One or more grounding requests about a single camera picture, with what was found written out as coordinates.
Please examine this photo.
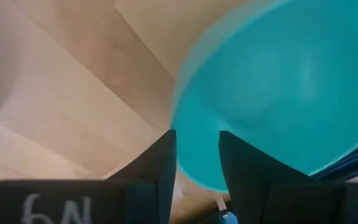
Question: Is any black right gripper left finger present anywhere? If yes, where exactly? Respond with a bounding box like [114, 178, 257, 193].
[0, 129, 178, 224]

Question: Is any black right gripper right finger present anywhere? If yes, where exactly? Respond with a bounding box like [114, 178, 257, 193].
[218, 131, 358, 224]

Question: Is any teal bowl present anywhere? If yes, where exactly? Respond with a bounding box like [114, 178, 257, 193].
[169, 0, 358, 193]

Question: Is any small blue white object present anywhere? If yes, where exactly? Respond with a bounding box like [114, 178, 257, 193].
[214, 192, 239, 224]

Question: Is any dark blue frame rail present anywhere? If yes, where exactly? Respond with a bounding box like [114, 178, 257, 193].
[311, 130, 358, 182]

